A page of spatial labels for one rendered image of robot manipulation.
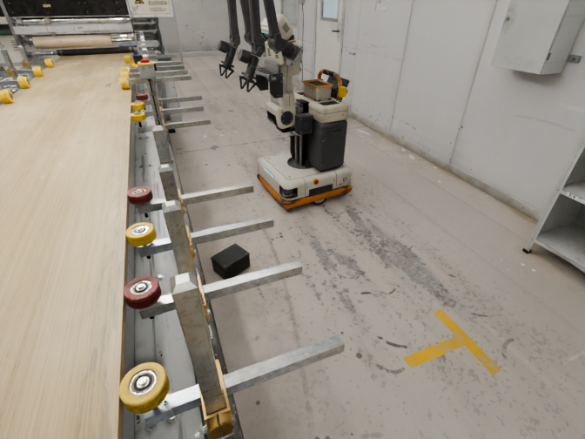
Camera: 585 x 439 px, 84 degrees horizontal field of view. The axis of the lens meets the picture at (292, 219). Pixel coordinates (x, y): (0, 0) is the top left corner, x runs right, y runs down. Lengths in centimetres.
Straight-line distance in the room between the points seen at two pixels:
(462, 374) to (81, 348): 160
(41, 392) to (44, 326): 16
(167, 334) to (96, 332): 35
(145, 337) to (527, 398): 163
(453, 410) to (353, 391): 43
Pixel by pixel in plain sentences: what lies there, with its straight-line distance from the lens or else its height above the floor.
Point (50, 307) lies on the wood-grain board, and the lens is 94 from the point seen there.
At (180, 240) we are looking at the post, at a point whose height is 106.
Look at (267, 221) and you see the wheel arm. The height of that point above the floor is 84.
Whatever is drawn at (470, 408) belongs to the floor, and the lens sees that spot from 181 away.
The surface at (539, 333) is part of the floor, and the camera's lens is 226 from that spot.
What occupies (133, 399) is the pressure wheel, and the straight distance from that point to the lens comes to 70.
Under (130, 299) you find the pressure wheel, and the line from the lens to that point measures 86.
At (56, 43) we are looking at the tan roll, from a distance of 501.
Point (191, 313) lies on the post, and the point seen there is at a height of 111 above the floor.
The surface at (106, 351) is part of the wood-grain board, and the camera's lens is 78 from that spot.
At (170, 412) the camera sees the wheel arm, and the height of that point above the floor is 81.
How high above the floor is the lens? 148
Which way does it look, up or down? 34 degrees down
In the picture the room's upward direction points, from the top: straight up
